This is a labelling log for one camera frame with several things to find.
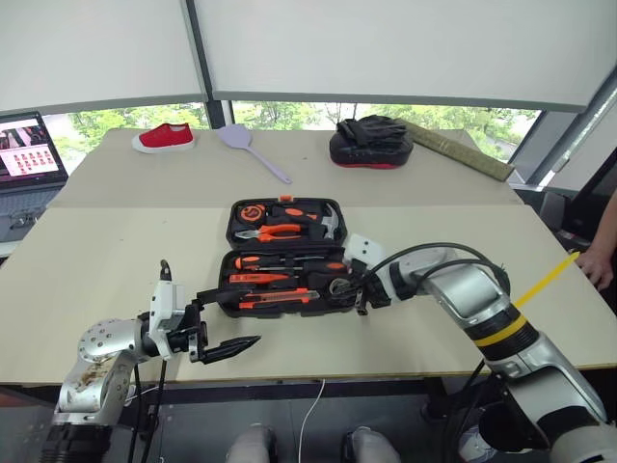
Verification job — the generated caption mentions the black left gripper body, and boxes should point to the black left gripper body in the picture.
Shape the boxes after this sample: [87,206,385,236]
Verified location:
[165,298,210,364]

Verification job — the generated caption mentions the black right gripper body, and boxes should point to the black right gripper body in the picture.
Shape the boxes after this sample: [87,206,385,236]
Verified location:
[347,259,393,315]

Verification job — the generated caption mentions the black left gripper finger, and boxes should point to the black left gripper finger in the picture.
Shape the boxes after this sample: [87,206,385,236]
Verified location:
[201,334,263,367]
[194,287,245,311]

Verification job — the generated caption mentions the grey tape roll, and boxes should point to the grey tape roll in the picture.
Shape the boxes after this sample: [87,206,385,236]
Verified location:
[328,277,357,299]

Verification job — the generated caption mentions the orange black handled screwdriver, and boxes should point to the orange black handled screwdriver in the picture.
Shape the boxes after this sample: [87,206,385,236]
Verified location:
[259,260,347,277]
[233,255,303,271]

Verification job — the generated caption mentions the orange voltage tester pen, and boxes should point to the orange voltage tester pen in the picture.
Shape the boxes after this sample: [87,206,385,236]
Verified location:
[228,272,296,285]

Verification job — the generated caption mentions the orange black utility knife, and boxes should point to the orange black utility knife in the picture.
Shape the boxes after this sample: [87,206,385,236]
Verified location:
[237,287,321,311]

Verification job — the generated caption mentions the black tool case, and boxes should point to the black tool case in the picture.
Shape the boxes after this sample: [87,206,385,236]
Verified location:
[217,194,361,320]

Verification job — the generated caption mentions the bystander bare hand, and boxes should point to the bystander bare hand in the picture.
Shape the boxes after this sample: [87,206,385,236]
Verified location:
[576,248,617,291]

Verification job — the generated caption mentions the claw hammer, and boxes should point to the claw hammer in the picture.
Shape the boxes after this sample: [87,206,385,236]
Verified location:
[307,201,345,242]

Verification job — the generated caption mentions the orange black tape measure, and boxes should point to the orange black tape measure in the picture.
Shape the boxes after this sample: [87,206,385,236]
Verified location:
[238,204,268,225]

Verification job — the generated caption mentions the grey rounded shape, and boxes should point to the grey rounded shape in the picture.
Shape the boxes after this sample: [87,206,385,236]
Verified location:
[226,423,280,463]
[342,425,402,463]

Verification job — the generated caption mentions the black red boxing pad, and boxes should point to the black red boxing pad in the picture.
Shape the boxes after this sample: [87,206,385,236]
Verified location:
[328,128,416,172]

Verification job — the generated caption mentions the black gloves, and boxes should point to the black gloves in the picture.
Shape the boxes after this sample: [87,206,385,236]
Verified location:
[335,114,408,146]

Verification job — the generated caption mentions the lilac silicone spatula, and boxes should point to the lilac silicone spatula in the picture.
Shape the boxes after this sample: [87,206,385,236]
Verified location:
[215,123,294,186]

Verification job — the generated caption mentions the olive rolled mat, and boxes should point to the olive rolled mat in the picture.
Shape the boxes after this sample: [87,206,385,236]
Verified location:
[399,120,516,183]

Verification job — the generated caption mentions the red canvas shoe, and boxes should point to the red canvas shoe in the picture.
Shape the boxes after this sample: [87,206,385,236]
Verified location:
[131,122,198,155]

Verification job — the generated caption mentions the yellow tape strip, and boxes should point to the yellow tape strip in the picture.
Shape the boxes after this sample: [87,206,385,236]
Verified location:
[472,252,580,347]

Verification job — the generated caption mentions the open laptop computer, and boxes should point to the open laptop computer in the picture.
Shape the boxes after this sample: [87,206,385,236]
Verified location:
[0,111,69,243]

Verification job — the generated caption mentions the white roller blind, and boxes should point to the white roller blind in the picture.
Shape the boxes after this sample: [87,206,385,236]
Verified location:
[0,0,214,114]
[192,0,617,114]

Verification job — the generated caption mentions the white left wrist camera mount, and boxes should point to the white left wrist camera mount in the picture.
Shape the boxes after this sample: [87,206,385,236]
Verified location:
[148,281,187,362]

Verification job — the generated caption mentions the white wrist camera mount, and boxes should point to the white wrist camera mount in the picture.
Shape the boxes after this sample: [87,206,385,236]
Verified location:
[148,281,187,362]
[342,232,388,269]

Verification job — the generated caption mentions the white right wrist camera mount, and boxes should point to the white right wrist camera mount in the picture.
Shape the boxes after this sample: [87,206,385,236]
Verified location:
[342,232,388,269]

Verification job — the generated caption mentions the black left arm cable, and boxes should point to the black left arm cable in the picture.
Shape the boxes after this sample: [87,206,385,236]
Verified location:
[126,259,175,463]

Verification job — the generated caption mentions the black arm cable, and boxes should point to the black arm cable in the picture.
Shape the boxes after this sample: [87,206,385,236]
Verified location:
[126,259,175,463]
[359,241,512,463]

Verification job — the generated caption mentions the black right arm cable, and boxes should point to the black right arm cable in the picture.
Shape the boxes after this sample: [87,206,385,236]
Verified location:
[359,241,512,463]

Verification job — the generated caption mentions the black table frame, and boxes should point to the black table frame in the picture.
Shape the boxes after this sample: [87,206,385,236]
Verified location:
[115,374,464,425]

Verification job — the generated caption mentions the orange handled pliers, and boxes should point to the orange handled pliers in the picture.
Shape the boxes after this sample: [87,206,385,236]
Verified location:
[234,223,305,243]

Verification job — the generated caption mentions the white cable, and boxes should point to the white cable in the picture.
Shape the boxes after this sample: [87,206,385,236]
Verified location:
[298,378,327,463]

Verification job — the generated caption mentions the grey window post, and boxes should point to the grey window post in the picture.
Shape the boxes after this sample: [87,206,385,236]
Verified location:
[185,0,236,130]

